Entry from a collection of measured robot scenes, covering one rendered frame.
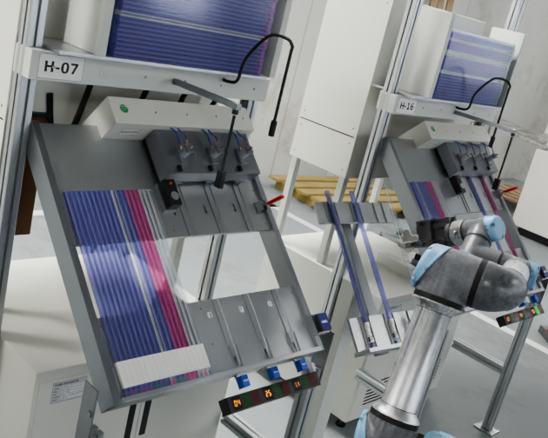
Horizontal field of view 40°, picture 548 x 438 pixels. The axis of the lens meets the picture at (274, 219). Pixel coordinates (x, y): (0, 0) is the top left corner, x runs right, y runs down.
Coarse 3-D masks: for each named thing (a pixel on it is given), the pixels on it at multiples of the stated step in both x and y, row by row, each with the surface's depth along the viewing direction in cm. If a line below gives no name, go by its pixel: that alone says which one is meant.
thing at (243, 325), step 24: (288, 288) 214; (192, 312) 187; (216, 312) 191; (240, 312) 197; (264, 312) 203; (288, 312) 209; (216, 336) 188; (240, 336) 193; (264, 336) 199; (288, 336) 204; (216, 360) 185; (240, 360) 189; (264, 360) 195
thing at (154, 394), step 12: (312, 348) 206; (276, 360) 195; (288, 360) 202; (228, 372) 183; (240, 372) 187; (180, 384) 172; (192, 384) 174; (204, 384) 184; (132, 396) 162; (144, 396) 164; (156, 396) 171
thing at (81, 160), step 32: (64, 128) 186; (96, 128) 193; (64, 160) 182; (96, 160) 188; (128, 160) 195; (192, 192) 206; (224, 192) 214; (256, 192) 223; (192, 224) 200; (224, 224) 208; (256, 224) 217
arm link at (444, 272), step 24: (432, 264) 169; (456, 264) 168; (480, 264) 168; (432, 288) 168; (456, 288) 167; (432, 312) 169; (456, 312) 169; (408, 336) 171; (432, 336) 169; (408, 360) 169; (432, 360) 170; (408, 384) 168; (384, 408) 169; (408, 408) 168; (360, 432) 168; (384, 432) 167; (408, 432) 167
